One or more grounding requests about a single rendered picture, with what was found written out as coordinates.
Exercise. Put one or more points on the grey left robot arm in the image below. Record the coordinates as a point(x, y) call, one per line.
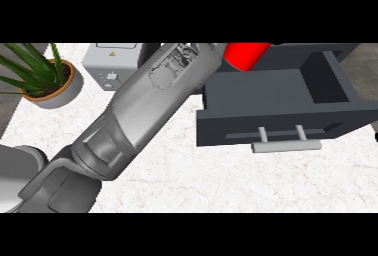
point(142, 100)

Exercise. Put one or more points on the dark grey drawer front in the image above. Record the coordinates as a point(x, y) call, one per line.
point(231, 125)

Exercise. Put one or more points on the dark grey open drawer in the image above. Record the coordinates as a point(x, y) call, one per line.
point(256, 90)

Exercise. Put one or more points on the red can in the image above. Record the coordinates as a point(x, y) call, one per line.
point(244, 55)

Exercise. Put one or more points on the pale grey toaster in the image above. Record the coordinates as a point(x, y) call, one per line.
point(106, 66)

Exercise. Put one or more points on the green plant in grey pot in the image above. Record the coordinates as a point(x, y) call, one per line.
point(54, 91)

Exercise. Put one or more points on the dark grey cabinet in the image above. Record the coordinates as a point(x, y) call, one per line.
point(300, 51)

